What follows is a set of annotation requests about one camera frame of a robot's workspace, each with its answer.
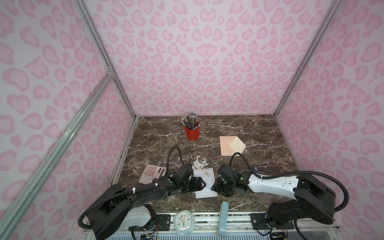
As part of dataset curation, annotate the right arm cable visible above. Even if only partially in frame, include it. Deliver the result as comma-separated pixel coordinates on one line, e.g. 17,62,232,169
229,152,350,214

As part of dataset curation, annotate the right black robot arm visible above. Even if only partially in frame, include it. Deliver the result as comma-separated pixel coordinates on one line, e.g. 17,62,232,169
212,165,350,227

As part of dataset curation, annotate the white letter paper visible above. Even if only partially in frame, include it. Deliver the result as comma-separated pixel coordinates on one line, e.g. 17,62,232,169
194,168,218,199

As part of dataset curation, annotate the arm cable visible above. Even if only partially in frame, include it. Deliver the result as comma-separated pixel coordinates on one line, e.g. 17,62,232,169
165,145,184,176
229,152,350,214

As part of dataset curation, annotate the white alarm clock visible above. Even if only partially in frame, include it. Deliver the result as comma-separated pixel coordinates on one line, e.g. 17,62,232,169
173,210,196,236

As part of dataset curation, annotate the coloured pencils bunch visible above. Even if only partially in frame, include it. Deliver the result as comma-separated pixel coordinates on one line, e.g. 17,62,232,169
181,113,200,130

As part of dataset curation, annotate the pink envelope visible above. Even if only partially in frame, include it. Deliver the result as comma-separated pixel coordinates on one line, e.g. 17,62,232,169
220,136,246,156

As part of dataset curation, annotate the red pencil cup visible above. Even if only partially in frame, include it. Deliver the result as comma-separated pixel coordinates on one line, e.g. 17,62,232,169
185,127,200,141

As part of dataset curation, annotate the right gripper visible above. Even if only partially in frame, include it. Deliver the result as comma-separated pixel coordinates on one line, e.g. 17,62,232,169
208,177,236,199

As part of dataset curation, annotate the aluminium frame rail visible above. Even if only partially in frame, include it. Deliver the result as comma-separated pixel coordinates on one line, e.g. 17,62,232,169
80,211,344,240

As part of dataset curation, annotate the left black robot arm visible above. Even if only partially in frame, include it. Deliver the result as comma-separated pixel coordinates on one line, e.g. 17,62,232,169
78,164,206,240

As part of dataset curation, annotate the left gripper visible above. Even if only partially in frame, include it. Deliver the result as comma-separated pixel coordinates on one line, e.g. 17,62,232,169
179,176,208,194

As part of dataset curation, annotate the light blue phone stand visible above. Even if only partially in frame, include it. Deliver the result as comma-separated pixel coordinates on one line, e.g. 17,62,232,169
217,201,229,238

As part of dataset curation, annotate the pink calculator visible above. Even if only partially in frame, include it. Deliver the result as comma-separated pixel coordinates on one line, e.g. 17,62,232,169
139,165,167,185

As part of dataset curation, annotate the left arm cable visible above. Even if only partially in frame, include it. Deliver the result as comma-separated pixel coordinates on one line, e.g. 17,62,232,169
165,145,184,176

